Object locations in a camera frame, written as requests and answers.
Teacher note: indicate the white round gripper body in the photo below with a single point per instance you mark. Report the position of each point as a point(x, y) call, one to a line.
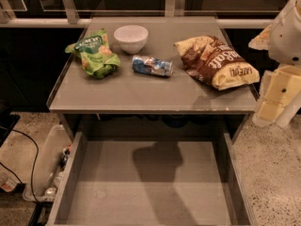
point(286, 40)

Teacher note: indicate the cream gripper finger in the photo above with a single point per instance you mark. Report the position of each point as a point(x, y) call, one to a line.
point(280, 96)
point(261, 41)

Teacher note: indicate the blue silver redbull can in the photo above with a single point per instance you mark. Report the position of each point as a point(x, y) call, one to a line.
point(152, 65)

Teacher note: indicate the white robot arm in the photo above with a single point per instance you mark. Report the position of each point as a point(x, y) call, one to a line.
point(280, 91)

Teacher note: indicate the grey open top drawer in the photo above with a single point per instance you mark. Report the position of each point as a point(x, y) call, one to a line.
point(152, 181)

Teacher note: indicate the brown yellow chip bag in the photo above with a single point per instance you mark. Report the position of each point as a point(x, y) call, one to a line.
point(214, 63)

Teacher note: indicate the metal window railing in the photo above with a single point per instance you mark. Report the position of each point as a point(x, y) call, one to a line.
point(78, 13)

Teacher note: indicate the white ceramic bowl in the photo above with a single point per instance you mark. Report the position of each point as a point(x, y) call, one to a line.
point(131, 38)

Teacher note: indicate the green snack bag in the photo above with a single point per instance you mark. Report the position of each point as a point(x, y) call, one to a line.
point(96, 57)

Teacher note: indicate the clear plastic bin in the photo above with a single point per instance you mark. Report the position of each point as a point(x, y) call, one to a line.
point(47, 172)

